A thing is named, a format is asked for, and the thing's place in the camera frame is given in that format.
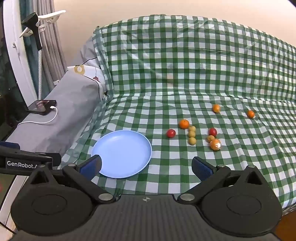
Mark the plastic orange mandarin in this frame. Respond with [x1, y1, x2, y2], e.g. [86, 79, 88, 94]
[209, 138, 222, 151]

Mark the white framed glass door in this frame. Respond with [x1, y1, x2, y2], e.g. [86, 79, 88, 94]
[0, 0, 38, 139]

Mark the green white checked cloth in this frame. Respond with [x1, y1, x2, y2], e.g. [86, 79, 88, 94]
[59, 14, 296, 215]

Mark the white plastic hanger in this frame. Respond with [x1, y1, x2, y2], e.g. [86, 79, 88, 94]
[20, 10, 66, 38]

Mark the grey white floral pillow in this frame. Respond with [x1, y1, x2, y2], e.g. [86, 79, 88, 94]
[67, 35, 107, 94]

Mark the thin black cable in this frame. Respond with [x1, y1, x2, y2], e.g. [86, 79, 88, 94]
[0, 221, 16, 233]

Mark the light blue plate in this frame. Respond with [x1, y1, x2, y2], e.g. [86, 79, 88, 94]
[91, 130, 152, 179]

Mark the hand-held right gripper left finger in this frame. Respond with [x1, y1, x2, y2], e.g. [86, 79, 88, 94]
[25, 155, 116, 205]

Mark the black garment steamer with hose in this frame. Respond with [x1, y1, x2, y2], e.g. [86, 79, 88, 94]
[21, 13, 44, 100]

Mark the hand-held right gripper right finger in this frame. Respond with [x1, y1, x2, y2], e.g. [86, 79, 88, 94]
[178, 156, 270, 205]

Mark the grey curtain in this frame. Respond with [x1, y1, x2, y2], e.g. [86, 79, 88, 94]
[38, 0, 68, 81]

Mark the white charging cable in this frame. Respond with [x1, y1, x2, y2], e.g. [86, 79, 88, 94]
[18, 106, 58, 127]

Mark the teal curtain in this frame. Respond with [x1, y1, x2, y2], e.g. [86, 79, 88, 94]
[20, 0, 37, 78]

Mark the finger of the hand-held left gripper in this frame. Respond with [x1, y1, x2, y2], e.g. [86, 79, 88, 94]
[35, 152, 62, 171]

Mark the black smartphone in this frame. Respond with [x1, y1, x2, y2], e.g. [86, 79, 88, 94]
[25, 100, 57, 115]

